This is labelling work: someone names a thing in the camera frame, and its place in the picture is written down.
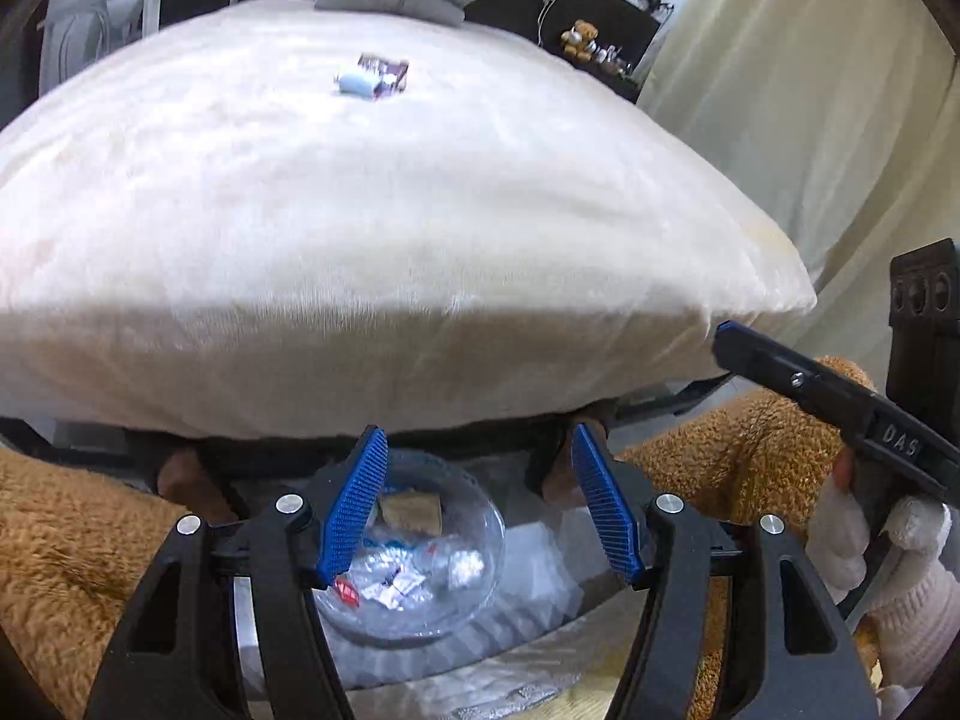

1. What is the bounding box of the clear plastic trash bin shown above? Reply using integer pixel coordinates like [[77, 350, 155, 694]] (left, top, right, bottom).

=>
[[314, 450, 506, 645]]

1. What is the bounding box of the right hand white glove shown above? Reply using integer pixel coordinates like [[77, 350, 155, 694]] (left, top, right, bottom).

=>
[[805, 449, 958, 689]]

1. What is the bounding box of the cream bed blanket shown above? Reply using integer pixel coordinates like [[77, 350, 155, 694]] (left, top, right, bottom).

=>
[[2, 0, 815, 440]]

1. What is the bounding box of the cream curtain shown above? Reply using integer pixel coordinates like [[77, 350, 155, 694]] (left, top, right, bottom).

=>
[[640, 0, 958, 379]]

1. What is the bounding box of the lower grey pillow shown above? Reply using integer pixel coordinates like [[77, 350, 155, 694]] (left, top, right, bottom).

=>
[[314, 0, 466, 28]]

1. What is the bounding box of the teddy bear toy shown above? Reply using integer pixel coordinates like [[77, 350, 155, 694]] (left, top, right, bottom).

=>
[[560, 20, 599, 64]]

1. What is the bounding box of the white charger cable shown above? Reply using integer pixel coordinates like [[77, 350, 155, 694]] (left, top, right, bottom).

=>
[[532, 0, 562, 51]]

